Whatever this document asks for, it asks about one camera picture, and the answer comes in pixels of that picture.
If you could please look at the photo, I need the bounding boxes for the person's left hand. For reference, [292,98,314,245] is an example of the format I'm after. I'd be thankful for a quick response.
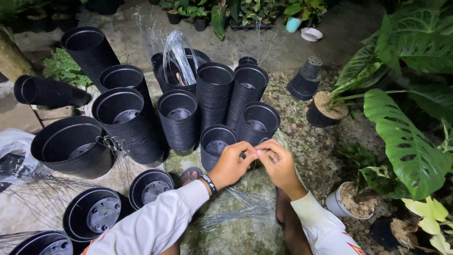
[208,141,260,191]

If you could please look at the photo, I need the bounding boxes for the person's right hand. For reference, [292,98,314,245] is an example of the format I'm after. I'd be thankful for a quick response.
[255,139,309,201]

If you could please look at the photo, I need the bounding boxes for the thin bent metal wire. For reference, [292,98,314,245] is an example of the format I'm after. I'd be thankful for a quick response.
[248,137,274,170]

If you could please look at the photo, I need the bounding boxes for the short stack of black pots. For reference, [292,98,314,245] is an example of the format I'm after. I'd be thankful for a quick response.
[236,102,281,146]
[200,124,239,173]

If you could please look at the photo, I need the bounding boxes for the black wristband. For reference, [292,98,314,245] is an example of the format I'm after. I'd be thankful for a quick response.
[199,174,218,198]

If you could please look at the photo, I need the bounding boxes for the grey sandal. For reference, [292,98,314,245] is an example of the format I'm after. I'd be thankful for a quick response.
[179,167,203,187]

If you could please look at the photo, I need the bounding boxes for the person's left foot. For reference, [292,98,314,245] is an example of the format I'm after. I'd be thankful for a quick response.
[179,167,203,187]

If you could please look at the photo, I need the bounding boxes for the person's right leg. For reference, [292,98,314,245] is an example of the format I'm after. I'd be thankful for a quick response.
[275,187,314,255]

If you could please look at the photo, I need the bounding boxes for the narrow stack of black pots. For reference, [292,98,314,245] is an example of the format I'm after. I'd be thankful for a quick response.
[226,63,269,131]
[157,89,200,157]
[195,62,235,136]

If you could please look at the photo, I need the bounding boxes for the black pot with coco husk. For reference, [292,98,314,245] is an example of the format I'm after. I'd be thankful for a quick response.
[306,91,349,128]

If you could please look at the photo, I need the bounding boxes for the white pot with coco husk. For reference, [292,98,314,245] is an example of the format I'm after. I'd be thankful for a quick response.
[325,181,378,220]

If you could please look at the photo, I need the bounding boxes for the black pot with grey base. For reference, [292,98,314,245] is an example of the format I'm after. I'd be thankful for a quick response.
[129,169,175,210]
[63,187,136,243]
[8,230,74,255]

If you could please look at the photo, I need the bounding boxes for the upturned black pots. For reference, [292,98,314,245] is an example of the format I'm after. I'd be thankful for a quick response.
[286,55,323,102]

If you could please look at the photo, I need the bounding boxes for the small green leafy plant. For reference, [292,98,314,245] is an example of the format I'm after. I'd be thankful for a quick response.
[336,141,411,200]

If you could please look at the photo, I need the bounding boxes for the wide stack of black pots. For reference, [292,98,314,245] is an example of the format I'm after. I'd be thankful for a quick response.
[92,87,168,165]

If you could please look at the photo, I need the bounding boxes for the dark pot with husk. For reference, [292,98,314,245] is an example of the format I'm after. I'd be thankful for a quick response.
[369,216,416,253]

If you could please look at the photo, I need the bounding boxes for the medium stack of black pots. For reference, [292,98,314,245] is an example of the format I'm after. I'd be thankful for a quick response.
[99,64,153,107]

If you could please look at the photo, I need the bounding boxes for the white bowl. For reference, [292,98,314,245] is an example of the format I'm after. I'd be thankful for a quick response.
[300,27,323,43]

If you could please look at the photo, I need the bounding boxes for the large green monstera plant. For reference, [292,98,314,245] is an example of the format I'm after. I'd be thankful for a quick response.
[331,0,453,201]

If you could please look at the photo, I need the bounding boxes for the turquoise plant pot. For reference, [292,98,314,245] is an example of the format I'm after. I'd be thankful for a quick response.
[285,17,302,33]

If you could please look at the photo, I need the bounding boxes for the row of potted green plants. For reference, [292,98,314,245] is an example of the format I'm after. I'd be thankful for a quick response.
[157,0,328,40]

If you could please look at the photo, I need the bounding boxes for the yellow green leaf plant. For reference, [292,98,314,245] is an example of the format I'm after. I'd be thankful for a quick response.
[401,196,453,255]

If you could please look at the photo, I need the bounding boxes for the stack of large black pots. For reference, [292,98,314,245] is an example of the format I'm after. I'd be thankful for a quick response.
[30,115,116,180]

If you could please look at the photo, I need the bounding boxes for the tall stack of black pots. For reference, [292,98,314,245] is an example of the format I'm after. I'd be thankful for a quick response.
[61,26,121,93]

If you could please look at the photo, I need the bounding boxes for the small leafy green shrub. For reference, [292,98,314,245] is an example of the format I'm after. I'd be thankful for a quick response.
[42,48,93,88]

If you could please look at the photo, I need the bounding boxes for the toppled stack of black pots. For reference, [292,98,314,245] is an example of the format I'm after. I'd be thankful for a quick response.
[13,74,92,109]

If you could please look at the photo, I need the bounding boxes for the clear plastic bag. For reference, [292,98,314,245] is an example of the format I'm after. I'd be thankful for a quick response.
[0,128,45,193]

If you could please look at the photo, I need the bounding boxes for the group of dark pots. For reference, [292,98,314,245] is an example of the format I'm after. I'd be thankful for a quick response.
[0,0,124,33]

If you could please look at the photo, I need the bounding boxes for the tree trunk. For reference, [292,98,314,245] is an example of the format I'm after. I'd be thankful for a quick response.
[0,28,38,83]

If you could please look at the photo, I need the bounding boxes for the heap of straight silver wires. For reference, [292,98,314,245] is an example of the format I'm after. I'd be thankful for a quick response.
[196,186,275,232]

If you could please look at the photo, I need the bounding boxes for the black pots holding wires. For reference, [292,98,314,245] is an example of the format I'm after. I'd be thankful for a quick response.
[151,48,212,95]

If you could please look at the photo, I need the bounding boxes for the wire pot hangers on pot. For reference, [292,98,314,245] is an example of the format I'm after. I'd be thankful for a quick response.
[96,135,146,188]

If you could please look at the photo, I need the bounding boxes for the bundle of silver wires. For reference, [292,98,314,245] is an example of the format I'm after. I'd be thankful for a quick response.
[162,30,200,86]

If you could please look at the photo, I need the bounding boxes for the upright thin wire bundle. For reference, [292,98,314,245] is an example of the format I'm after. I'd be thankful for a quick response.
[132,6,168,57]
[244,19,280,66]

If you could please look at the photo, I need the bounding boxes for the heap of wire pot hangers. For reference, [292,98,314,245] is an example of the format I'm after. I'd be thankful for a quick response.
[0,169,105,231]

